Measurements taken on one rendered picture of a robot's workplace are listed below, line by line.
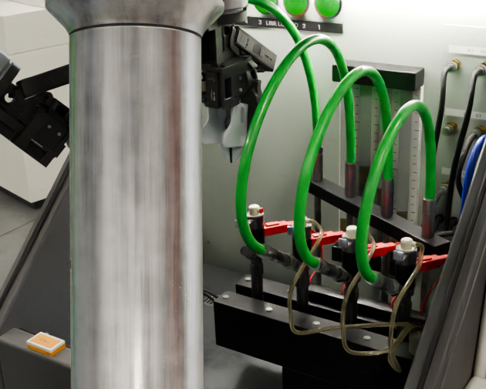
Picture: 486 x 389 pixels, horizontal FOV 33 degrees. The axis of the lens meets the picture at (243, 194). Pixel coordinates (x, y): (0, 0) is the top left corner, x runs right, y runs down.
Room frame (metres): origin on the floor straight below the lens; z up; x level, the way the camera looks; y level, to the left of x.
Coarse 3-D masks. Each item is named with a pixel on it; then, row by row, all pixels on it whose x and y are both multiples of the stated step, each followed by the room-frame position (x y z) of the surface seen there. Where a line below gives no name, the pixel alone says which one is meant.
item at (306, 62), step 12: (252, 0) 1.20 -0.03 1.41; (264, 0) 1.21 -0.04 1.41; (276, 12) 1.22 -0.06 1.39; (288, 24) 1.23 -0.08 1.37; (300, 36) 1.25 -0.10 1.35; (312, 72) 1.26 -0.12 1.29; (312, 84) 1.26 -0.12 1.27; (312, 96) 1.26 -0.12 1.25; (312, 108) 1.27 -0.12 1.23; (312, 120) 1.27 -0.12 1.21
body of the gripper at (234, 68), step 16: (224, 16) 1.02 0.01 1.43; (240, 16) 1.03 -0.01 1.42; (208, 32) 1.03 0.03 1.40; (224, 32) 1.05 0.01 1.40; (208, 48) 1.03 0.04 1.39; (224, 48) 1.04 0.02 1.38; (208, 64) 1.00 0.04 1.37; (224, 64) 1.02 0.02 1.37; (240, 64) 1.03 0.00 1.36; (208, 80) 1.01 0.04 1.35; (224, 80) 1.01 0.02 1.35; (240, 80) 1.03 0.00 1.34; (208, 96) 1.01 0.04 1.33; (224, 96) 0.99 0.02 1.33; (240, 96) 1.04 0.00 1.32
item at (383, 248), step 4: (368, 244) 1.03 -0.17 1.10; (376, 244) 1.03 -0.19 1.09; (380, 244) 1.03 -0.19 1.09; (384, 244) 1.03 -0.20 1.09; (388, 244) 1.04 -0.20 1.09; (392, 244) 1.04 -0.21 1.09; (368, 248) 1.02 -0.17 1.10; (376, 248) 1.02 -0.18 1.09; (380, 248) 1.02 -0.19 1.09; (384, 248) 1.03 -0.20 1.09; (388, 248) 1.03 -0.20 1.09; (392, 248) 1.03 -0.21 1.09; (368, 252) 1.02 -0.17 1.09; (376, 252) 1.02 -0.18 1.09; (380, 252) 1.02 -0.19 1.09; (384, 252) 1.03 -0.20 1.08; (372, 256) 1.02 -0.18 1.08
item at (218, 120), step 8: (208, 112) 1.05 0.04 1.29; (216, 112) 1.07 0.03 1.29; (224, 112) 1.06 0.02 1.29; (208, 120) 1.05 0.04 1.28; (216, 120) 1.06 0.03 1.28; (224, 120) 1.07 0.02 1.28; (208, 128) 1.05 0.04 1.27; (216, 128) 1.06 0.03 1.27; (224, 128) 1.07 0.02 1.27; (208, 136) 1.05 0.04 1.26; (216, 136) 1.06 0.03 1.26; (224, 152) 1.07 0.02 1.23
